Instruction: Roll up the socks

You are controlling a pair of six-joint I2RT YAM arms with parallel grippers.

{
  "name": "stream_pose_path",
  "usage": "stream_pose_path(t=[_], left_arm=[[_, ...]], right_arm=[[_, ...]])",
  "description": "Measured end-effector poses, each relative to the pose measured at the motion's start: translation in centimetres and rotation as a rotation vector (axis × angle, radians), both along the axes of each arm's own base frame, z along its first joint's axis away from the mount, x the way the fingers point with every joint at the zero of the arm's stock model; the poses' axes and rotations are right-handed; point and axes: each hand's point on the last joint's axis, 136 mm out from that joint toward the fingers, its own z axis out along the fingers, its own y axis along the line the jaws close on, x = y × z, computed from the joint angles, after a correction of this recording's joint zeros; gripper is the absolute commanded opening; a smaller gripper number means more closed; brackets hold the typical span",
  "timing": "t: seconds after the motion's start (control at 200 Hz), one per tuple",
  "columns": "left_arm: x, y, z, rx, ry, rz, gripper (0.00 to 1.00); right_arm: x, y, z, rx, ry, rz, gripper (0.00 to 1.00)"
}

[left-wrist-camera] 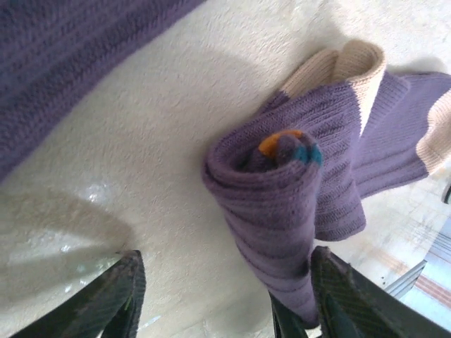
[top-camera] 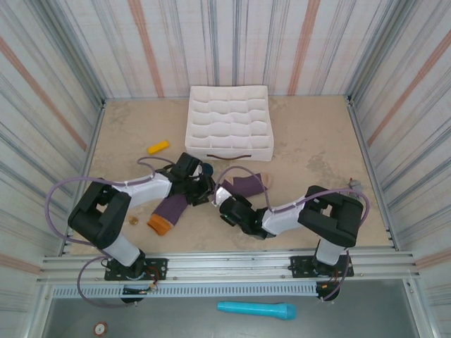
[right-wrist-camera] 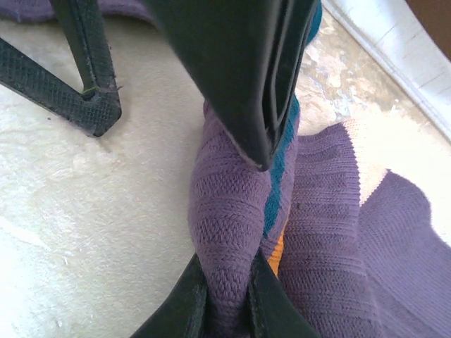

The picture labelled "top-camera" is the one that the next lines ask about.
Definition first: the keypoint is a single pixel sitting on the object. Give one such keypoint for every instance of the purple sock with beige toe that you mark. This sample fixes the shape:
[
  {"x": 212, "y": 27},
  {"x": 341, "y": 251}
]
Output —
[{"x": 246, "y": 186}]

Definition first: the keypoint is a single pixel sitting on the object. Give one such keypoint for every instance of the purple sock with orange cuff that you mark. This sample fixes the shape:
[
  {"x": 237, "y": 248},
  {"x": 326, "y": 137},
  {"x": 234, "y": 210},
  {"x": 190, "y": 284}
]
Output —
[{"x": 171, "y": 209}]

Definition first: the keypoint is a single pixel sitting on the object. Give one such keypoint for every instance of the white fabric divider box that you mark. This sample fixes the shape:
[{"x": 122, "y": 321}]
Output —
[{"x": 229, "y": 119}]

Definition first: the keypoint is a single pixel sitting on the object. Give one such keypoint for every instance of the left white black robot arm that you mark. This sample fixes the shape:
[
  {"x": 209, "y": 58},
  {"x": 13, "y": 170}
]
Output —
[{"x": 144, "y": 193}]

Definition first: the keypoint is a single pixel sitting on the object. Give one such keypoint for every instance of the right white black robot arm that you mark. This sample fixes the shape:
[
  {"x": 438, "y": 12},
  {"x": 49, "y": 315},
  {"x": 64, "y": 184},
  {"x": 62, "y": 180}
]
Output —
[{"x": 282, "y": 220}]

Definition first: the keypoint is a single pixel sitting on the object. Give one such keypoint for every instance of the yellow wooden block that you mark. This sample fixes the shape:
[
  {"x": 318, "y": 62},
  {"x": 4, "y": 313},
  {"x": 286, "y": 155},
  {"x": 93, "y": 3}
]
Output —
[{"x": 159, "y": 146}]

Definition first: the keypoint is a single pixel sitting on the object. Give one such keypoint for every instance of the small gold coin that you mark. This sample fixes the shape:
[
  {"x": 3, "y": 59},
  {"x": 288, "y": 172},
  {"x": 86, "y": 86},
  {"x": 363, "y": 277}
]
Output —
[{"x": 133, "y": 221}]

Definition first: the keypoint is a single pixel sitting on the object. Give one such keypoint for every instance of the teal toy microphone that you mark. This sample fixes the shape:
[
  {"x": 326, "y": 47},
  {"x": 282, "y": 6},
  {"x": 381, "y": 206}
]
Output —
[{"x": 253, "y": 309}]

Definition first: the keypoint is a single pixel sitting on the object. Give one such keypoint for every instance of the small grey toy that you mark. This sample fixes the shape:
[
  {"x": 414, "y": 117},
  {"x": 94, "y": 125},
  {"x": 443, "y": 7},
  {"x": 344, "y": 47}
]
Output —
[{"x": 356, "y": 184}]

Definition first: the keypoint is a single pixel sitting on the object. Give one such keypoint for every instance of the round white red disc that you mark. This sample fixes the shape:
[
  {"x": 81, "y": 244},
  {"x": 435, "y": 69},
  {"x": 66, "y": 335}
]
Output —
[{"x": 100, "y": 328}]

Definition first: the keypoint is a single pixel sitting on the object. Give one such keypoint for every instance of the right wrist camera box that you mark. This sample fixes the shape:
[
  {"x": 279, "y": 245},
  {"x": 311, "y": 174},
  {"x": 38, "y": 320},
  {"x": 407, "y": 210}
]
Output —
[{"x": 221, "y": 196}]

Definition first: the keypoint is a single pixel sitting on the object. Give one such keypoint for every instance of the aluminium mounting rail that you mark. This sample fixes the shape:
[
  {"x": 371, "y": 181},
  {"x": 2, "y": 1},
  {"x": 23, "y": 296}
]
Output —
[{"x": 229, "y": 267}]

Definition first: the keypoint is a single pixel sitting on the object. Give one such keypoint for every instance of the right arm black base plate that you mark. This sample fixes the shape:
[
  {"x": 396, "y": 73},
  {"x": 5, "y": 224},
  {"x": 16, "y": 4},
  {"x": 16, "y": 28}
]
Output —
[{"x": 299, "y": 266}]

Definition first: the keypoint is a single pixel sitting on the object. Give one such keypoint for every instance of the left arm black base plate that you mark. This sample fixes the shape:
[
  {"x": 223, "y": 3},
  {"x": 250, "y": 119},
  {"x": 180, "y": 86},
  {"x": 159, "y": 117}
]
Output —
[{"x": 156, "y": 268}]

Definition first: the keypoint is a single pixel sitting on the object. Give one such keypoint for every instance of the aluminium side frame bar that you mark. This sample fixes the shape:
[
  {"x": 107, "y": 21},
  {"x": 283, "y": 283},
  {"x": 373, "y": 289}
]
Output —
[
  {"x": 88, "y": 162},
  {"x": 367, "y": 158}
]

